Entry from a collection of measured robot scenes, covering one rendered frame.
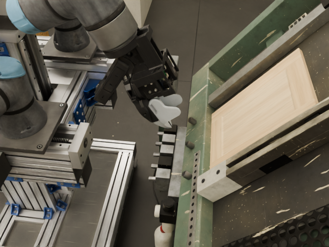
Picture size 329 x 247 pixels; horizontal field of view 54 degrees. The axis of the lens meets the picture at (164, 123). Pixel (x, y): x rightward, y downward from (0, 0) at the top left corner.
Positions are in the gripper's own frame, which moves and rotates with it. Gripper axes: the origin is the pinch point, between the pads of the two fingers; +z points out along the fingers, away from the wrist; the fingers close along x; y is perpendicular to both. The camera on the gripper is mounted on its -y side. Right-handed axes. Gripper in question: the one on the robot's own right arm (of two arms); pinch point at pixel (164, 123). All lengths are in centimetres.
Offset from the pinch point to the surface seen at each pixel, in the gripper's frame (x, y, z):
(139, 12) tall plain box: 273, -105, 70
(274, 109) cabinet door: 30.4, 17.4, 31.7
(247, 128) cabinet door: 29.8, 7.7, 36.2
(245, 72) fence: 56, 9, 33
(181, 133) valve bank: 53, -26, 51
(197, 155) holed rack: 28, -12, 41
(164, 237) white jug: 32, -57, 101
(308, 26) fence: 55, 33, 22
